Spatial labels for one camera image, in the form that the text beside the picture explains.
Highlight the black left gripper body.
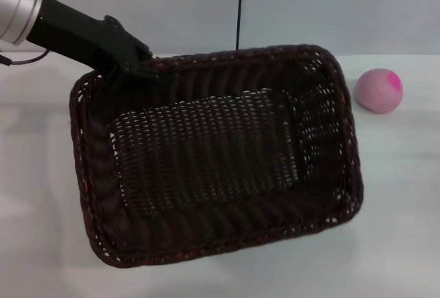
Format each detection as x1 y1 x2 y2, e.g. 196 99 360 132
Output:
26 0 145 75

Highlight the dark brown woven basket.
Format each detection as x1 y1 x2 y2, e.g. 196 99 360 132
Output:
69 45 364 270

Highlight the pink round peach toy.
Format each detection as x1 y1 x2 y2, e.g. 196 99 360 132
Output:
355 68 403 116

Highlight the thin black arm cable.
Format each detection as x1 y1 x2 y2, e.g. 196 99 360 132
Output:
0 48 50 67

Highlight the thin black vertical wall strip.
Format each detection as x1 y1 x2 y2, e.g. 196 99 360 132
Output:
235 0 244 50

